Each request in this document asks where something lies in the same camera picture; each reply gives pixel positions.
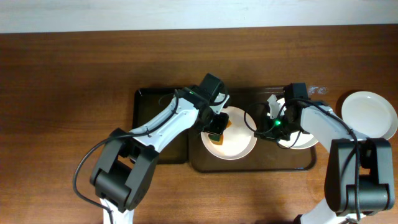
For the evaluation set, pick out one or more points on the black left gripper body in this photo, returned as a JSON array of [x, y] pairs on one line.
[[218, 125]]

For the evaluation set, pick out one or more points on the white plate front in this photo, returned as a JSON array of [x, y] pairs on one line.
[[370, 114]]

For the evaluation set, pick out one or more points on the small black water tray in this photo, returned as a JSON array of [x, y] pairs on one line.
[[149, 102]]

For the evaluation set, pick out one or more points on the yellow green sponge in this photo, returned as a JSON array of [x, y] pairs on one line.
[[216, 139]]

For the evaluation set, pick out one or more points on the pink white plate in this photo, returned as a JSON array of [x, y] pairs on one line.
[[237, 140]]

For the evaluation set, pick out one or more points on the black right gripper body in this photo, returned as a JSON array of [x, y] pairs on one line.
[[272, 130]]

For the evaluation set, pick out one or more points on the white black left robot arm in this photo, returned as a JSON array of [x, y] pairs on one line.
[[125, 168]]

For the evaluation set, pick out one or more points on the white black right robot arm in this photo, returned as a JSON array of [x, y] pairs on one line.
[[359, 178]]

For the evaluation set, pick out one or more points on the large brown serving tray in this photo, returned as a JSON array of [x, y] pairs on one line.
[[265, 156]]

